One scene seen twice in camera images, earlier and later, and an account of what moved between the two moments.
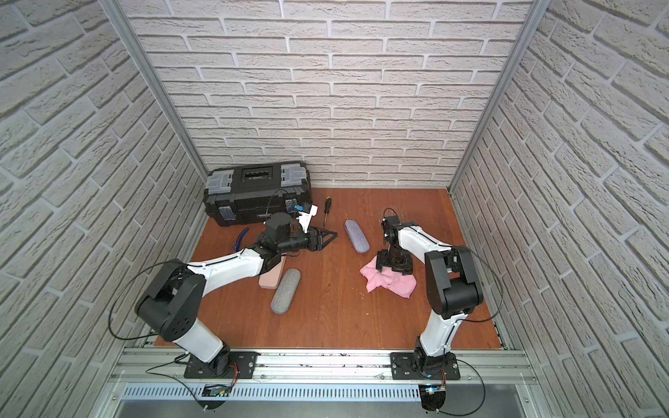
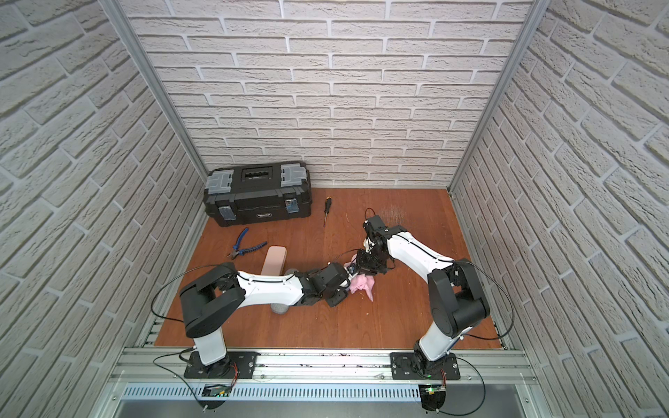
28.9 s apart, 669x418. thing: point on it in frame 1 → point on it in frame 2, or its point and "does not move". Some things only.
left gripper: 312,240 → 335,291
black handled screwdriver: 327,208 does not move
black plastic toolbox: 248,193 does not move
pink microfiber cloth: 394,281 → 362,282
